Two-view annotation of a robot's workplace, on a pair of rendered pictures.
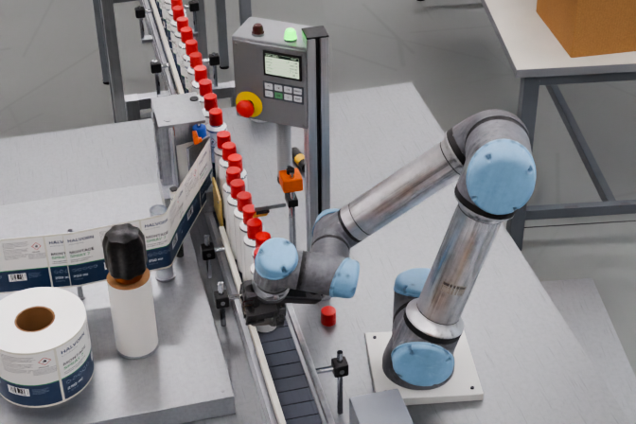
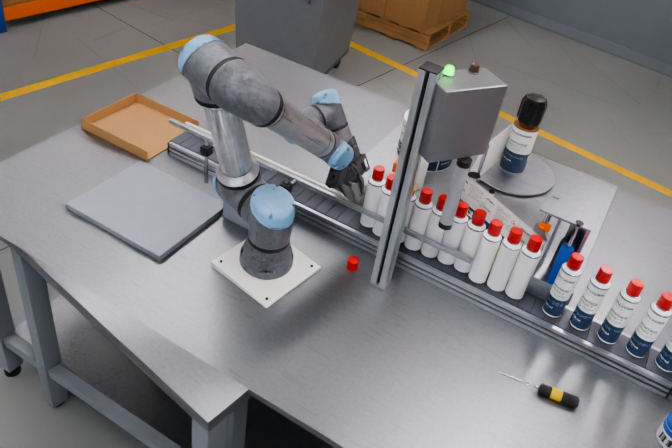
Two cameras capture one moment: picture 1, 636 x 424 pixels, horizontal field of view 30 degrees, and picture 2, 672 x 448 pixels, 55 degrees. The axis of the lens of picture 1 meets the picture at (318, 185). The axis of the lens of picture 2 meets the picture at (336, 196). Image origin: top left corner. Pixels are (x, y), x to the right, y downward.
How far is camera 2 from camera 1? 3.06 m
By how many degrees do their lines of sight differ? 94
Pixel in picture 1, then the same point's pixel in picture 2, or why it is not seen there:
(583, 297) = (201, 393)
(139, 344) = not seen: hidden behind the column
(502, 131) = (218, 48)
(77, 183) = (626, 278)
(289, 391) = (310, 197)
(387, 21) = not seen: outside the picture
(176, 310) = not seen: hidden behind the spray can
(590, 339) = (170, 352)
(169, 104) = (580, 209)
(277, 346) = (346, 215)
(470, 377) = (228, 269)
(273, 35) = (463, 74)
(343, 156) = (545, 435)
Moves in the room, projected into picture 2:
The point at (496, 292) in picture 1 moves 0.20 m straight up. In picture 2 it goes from (272, 355) to (278, 297)
